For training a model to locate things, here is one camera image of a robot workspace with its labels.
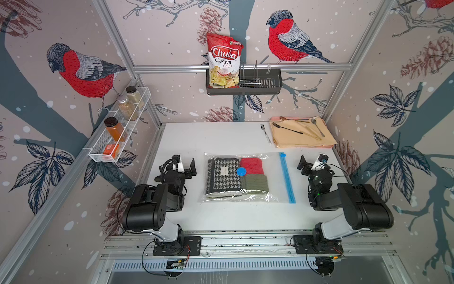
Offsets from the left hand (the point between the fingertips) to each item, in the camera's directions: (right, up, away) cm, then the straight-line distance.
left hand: (187, 156), depth 90 cm
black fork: (+62, +16, +28) cm, 70 cm away
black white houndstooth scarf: (+19, -12, 0) cm, 23 cm away
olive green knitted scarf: (+36, -14, +2) cm, 38 cm away
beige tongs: (+79, +11, +23) cm, 84 cm away
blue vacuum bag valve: (+29, -8, +2) cm, 30 cm away
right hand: (+65, 0, 0) cm, 65 cm away
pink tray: (+57, +24, +33) cm, 70 cm away
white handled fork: (+45, +16, +28) cm, 55 cm away
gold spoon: (+60, +23, +32) cm, 72 cm away
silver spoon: (+81, +21, +30) cm, 89 cm away
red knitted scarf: (+35, -6, +4) cm, 36 cm away
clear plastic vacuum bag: (+48, -7, +5) cm, 49 cm away
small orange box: (-23, +6, -24) cm, 34 cm away
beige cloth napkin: (+58, +9, +21) cm, 62 cm away
